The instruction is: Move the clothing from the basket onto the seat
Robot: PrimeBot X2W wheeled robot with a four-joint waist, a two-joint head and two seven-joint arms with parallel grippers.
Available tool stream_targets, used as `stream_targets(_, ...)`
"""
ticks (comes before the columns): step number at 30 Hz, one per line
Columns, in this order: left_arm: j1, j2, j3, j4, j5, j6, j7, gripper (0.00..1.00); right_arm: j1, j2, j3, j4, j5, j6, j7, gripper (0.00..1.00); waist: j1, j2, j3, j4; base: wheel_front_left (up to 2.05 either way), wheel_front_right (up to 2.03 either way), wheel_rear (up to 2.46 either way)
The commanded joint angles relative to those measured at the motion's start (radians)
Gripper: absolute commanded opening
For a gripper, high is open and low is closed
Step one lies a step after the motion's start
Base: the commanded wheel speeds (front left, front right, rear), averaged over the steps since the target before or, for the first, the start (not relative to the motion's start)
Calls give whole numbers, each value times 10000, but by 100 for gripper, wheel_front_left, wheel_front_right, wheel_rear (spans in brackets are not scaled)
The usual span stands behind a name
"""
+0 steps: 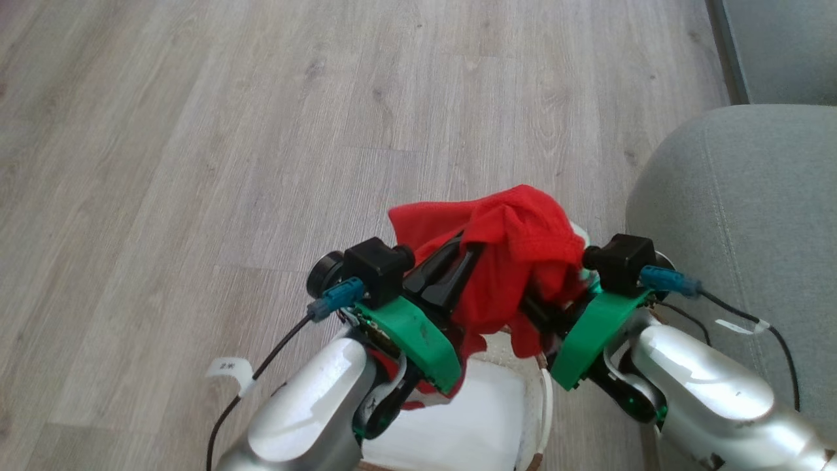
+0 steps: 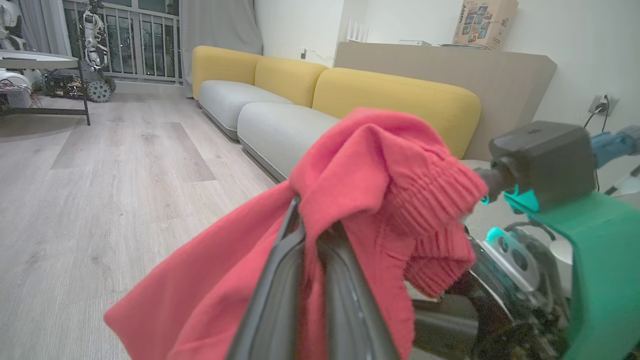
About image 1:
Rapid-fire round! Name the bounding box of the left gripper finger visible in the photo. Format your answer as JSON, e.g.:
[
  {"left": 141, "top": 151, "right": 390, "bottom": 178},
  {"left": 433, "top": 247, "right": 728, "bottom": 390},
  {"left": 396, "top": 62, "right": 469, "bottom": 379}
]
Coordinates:
[
  {"left": 403, "top": 231, "right": 469, "bottom": 283},
  {"left": 425, "top": 242, "right": 486, "bottom": 316}
]

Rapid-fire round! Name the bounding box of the red clothing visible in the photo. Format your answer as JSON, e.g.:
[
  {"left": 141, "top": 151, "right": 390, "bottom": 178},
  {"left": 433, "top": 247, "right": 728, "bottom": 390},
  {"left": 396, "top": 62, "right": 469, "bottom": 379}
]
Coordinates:
[{"left": 365, "top": 184, "right": 589, "bottom": 411}]

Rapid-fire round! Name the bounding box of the black left cable blue plug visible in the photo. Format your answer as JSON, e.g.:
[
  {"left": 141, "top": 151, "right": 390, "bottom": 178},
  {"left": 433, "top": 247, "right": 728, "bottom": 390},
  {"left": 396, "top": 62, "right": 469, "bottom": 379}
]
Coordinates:
[{"left": 205, "top": 277, "right": 365, "bottom": 471}]

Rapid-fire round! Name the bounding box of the grey flat panel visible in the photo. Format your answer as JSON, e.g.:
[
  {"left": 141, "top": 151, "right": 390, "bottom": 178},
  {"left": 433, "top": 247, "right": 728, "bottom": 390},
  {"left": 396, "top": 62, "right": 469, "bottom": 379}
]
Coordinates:
[{"left": 705, "top": 0, "right": 837, "bottom": 106}]

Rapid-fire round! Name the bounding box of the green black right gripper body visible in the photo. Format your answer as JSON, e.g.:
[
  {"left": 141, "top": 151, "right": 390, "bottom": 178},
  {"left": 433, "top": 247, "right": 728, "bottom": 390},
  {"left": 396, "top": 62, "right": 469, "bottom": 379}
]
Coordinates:
[{"left": 548, "top": 287, "right": 655, "bottom": 391}]

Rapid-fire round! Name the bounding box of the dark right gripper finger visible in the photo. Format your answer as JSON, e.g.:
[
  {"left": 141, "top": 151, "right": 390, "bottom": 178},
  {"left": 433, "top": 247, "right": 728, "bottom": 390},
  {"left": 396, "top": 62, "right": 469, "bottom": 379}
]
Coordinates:
[{"left": 520, "top": 294, "right": 571, "bottom": 336}]

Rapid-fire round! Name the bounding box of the black right cable blue plug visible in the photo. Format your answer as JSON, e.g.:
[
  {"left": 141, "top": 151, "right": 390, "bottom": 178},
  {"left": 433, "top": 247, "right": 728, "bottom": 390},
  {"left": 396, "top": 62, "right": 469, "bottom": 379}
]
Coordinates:
[{"left": 639, "top": 264, "right": 803, "bottom": 413}]

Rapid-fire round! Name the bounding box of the grey fabric sofa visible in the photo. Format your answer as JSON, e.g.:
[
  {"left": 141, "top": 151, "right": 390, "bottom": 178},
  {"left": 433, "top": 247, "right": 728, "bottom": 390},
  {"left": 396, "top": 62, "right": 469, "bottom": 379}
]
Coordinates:
[{"left": 625, "top": 104, "right": 837, "bottom": 462}]

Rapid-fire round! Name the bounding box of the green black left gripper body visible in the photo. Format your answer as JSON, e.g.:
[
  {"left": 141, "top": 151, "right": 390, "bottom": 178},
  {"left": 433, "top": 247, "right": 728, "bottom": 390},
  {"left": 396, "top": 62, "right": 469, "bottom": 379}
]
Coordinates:
[{"left": 350, "top": 275, "right": 462, "bottom": 395}]

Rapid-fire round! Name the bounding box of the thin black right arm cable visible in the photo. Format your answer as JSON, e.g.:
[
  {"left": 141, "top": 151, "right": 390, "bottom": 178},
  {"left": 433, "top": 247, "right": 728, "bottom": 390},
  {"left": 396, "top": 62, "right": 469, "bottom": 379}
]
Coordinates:
[{"left": 655, "top": 301, "right": 712, "bottom": 345}]

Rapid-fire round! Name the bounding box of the black cable blue plug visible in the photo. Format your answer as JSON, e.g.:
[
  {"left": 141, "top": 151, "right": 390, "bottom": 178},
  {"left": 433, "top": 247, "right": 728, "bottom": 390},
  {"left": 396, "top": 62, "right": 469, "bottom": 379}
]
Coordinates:
[
  {"left": 639, "top": 264, "right": 803, "bottom": 413},
  {"left": 205, "top": 277, "right": 365, "bottom": 471}
]

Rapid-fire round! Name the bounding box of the white laundry basket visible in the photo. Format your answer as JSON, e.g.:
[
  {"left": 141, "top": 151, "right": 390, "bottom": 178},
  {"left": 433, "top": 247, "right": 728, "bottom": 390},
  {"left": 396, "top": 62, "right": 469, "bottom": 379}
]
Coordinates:
[{"left": 358, "top": 329, "right": 555, "bottom": 471}]

